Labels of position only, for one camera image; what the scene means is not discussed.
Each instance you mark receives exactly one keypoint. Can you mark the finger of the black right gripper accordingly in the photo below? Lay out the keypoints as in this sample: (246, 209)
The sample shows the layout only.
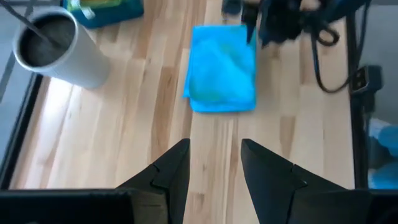
(231, 7)
(250, 18)

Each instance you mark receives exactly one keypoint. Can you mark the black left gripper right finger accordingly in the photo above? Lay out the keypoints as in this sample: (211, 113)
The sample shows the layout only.
(267, 180)

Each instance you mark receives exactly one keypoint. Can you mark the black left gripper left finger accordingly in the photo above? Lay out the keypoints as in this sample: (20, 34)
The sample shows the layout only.
(172, 174)

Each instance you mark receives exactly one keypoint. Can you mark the blue microfiber towel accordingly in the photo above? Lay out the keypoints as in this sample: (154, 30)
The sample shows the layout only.
(220, 68)

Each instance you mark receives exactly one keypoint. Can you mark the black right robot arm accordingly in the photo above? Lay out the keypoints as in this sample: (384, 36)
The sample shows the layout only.
(339, 7)

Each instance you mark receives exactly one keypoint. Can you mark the blue plastic basket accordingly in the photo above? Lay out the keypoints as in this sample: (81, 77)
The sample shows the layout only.
(118, 15)

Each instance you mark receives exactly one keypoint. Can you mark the blurry blue object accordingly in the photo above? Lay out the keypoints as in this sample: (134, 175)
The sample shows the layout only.
(385, 152)

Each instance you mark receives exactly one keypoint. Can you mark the white plant pot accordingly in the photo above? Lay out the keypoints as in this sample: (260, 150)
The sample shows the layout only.
(68, 59)

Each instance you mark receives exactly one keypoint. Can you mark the grey metal bracket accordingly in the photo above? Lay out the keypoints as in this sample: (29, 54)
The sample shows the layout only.
(365, 79)

